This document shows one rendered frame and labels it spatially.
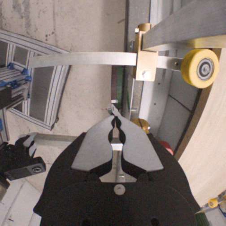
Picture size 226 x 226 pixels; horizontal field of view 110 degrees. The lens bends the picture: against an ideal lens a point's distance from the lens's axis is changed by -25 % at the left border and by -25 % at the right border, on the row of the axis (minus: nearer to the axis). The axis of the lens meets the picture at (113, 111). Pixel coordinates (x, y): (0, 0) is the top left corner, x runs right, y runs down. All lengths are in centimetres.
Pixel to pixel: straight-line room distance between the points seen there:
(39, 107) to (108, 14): 111
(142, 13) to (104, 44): 72
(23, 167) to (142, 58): 40
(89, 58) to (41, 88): 89
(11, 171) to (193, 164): 57
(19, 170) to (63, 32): 113
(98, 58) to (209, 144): 43
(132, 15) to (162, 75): 28
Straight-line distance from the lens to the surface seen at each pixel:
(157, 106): 57
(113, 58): 27
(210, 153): 49
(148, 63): 28
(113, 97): 42
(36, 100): 121
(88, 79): 114
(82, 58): 28
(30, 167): 34
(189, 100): 44
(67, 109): 134
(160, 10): 55
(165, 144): 33
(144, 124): 30
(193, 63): 24
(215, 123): 38
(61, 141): 37
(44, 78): 109
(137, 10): 43
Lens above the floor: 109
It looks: 62 degrees down
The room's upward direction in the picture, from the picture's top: 179 degrees clockwise
